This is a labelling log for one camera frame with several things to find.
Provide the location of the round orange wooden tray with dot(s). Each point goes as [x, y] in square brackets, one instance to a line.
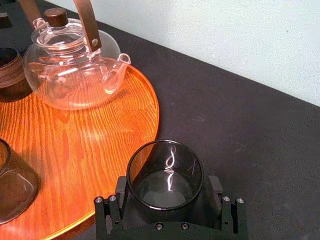
[82, 155]

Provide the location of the dark cup with wooden band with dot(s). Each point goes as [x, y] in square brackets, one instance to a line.
[11, 75]

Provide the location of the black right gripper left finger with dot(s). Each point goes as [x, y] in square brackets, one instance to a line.
[107, 207]

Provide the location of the glass teapot lid wooden knob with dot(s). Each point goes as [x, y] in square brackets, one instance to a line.
[56, 18]

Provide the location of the small black block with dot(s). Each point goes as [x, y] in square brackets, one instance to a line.
[4, 21]

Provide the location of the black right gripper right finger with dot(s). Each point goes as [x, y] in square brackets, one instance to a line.
[235, 215]

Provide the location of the smoky dark drinking glass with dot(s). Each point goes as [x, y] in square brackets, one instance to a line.
[17, 190]
[175, 215]

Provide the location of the black tablecloth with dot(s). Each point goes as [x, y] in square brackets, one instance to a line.
[237, 130]

